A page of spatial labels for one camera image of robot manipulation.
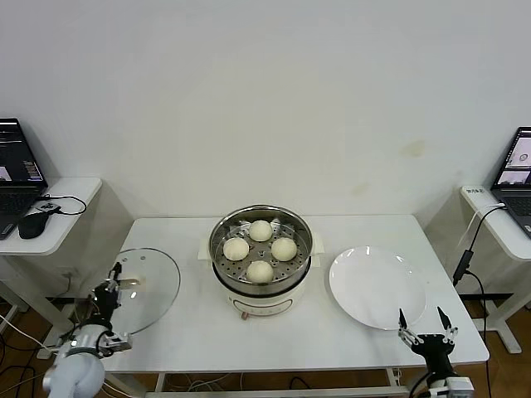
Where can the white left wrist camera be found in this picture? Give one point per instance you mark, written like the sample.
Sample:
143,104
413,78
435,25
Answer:
118,341

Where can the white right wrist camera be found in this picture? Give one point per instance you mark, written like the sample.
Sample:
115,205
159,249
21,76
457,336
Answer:
456,387

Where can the white side table rounded corner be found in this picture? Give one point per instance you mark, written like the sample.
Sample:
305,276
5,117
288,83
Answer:
70,207

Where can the round glass pot lid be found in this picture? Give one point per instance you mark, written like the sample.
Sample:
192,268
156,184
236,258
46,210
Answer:
157,290

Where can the white side table with label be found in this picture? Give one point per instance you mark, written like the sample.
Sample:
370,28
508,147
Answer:
504,298

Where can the stainless steel steamer pot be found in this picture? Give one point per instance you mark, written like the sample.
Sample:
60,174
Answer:
265,288

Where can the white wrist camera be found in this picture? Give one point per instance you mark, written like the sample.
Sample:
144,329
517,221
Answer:
118,341
456,387

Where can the white printed label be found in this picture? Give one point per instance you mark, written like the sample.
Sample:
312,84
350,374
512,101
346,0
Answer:
475,191

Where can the white main table frame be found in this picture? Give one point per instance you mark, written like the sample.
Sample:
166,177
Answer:
290,391

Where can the black computer mouse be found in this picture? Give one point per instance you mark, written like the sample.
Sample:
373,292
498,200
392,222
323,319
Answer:
32,226

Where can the black laptop with pink windows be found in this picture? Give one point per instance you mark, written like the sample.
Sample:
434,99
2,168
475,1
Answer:
16,166

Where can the white round plate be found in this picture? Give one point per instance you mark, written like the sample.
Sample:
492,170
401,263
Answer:
373,286

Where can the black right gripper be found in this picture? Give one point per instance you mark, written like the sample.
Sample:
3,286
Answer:
435,348

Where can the white steamed baozi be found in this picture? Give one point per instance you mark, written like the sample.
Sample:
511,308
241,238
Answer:
260,271
236,248
284,248
260,230

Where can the white wall socket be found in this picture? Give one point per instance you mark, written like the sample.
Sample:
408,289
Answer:
70,273

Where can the cream electric cooker base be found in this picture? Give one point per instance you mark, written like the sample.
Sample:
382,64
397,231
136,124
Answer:
265,304

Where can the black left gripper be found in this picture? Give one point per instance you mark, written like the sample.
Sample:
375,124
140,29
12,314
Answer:
107,300

